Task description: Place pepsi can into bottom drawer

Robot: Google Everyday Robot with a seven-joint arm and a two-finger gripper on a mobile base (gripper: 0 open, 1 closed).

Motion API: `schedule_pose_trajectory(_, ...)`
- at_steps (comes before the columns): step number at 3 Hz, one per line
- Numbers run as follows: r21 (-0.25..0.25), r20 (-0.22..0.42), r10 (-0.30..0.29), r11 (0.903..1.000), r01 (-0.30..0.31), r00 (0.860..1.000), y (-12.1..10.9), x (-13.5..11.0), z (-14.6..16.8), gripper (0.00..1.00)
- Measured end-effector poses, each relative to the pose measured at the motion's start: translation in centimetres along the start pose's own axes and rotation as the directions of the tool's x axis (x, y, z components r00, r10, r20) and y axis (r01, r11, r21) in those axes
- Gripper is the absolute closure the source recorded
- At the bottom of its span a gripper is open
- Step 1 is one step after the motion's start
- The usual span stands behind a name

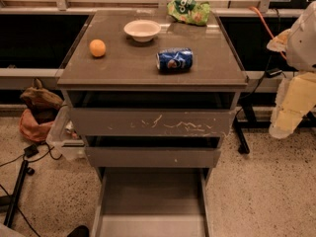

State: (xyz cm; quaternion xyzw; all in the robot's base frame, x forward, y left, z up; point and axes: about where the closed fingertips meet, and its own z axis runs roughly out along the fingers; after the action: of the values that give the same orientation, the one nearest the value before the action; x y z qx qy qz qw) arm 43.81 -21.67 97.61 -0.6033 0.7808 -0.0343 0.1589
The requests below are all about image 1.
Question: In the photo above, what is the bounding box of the black power adapter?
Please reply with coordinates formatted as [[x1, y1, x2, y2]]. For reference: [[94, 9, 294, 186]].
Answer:
[[265, 68, 282, 78]]

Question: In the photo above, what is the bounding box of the black table frame right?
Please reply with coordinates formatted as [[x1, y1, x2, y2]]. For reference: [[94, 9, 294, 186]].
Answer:
[[233, 103, 316, 154]]

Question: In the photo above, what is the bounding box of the black shoe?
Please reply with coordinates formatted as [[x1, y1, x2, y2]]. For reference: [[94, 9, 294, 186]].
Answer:
[[67, 225, 90, 237]]

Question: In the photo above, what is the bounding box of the black stand left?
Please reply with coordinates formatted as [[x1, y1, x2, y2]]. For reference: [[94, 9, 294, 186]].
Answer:
[[0, 143, 40, 229]]

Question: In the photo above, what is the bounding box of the grey middle drawer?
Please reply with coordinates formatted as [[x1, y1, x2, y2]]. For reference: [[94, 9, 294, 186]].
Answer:
[[86, 147, 220, 168]]

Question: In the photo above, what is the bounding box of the grey drawer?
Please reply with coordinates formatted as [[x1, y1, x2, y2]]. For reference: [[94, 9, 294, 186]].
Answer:
[[91, 168, 212, 237], [86, 147, 220, 168], [70, 108, 235, 137]]

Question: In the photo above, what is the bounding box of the brown orange cloth bag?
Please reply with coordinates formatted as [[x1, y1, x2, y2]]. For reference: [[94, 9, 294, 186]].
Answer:
[[19, 78, 63, 142]]

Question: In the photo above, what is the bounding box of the grey drawer cabinet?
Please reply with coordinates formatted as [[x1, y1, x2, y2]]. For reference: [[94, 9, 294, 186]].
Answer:
[[56, 9, 249, 183]]

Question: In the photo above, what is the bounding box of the blue pepsi can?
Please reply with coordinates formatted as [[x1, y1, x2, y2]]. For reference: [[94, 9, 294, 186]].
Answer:
[[156, 47, 194, 72]]

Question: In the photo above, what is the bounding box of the clear plastic bin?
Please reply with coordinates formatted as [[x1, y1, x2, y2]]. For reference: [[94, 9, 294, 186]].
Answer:
[[46, 106, 86, 161]]

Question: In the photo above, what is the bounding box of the white bowl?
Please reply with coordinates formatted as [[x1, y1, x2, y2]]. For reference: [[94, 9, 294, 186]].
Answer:
[[123, 20, 161, 42]]

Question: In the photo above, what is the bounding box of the green chip bag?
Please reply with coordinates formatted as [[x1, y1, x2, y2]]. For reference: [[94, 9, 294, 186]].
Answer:
[[167, 0, 210, 26]]

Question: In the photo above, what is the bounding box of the grey bottom drawer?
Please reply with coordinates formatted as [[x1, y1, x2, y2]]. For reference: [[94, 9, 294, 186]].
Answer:
[[91, 168, 212, 237]]

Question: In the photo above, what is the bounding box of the orange fruit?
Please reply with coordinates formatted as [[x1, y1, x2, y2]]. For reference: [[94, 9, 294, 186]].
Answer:
[[89, 39, 106, 57]]

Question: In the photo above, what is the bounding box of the grey top drawer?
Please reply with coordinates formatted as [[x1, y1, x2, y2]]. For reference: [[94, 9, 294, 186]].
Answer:
[[70, 108, 235, 137]]

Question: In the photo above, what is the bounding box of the orange cable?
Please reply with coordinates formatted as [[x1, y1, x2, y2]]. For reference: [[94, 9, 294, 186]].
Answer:
[[249, 5, 288, 61]]

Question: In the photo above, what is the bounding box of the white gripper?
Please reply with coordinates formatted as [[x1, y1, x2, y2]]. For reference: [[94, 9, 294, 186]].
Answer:
[[267, 2, 316, 139]]

